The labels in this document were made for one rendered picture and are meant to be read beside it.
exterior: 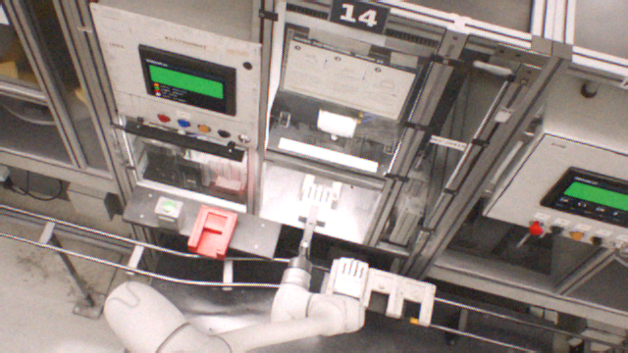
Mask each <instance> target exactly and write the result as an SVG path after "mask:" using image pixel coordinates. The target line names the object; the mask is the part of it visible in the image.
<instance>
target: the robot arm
mask: <svg viewBox="0 0 628 353"><path fill-rule="evenodd" d="M319 209H320V205H317V204H313V203H311V207H310V211H309V215H308V218H307V224H306V228H305V229H304V230H303V232H304V236H303V239H302V240H301V242H300V246H299V248H298V250H297V255H296V256H298V257H292V258H290V260H289V263H288V268H287V269H286V270H285V272H284V276H283V280H282V282H281V287H280V289H279V291H278V292H277V294H276V297H275V300H274V303H273V308H272V314H271V322H270V323H266V324H259V325H253V326H247V327H243V328H236V329H233V330H229V331H226V332H222V333H218V334H212V335H206V334H204V333H203V332H202V331H200V330H199V329H197V328H196V327H195V326H193V325H192V324H191V323H190V322H189V321H188V320H187V319H186V318H185V316H184V315H183V314H182V312H181V311H180V310H179V309H178V308H177V307H176V306H174V305H173V304H172V303H171V302H170V301H169V300H168V299H167V298H165V297H164V296H163V295H162V294H160V293H159V292H158V291H156V290H155V289H154V288H152V287H150V286H148V285H146V284H143V283H140V282H137V281H127V282H124V283H122V284H121V285H119V286H118V287H117V288H116V289H114V290H113V291H112V294H111V295H110V296H109V297H108V299H107V300H106V303H105V309H104V312H105V316H106V319H107V322H108V324H109V326H110V328H111V329H112V330H113V331H114V332H115V335H116V336H117V337H118V338H119V339H120V340H121V341H122V342H123V344H124V345H125V346H126V347H127V349H128V350H129V351H130V353H243V352H245V351H247V350H250V349H253V348H257V347H261V346H266V345H271V344H276V343H281V342H285V341H290V340H295V339H299V338H304V337H308V336H313V335H317V334H320V333H321V334H323V335H333V334H338V333H344V332H352V331H356V330H359V329H360V328H361V327H362V326H363V325H364V320H365V308H364V306H363V305H362V303H361V302H360V301H358V300H356V299H354V298H352V297H349V296H344V295H338V294H330V293H321V294H319V293H311V292H308V291H309V286H310V279H311V275H310V273H311V269H312V263H311V262H310V261H309V260H307V259H308V258H309V254H310V246H311V242H310V241H311V238H312V234H313V231H314V228H315V225H317V223H316V221H317V217H318V213H319Z"/></svg>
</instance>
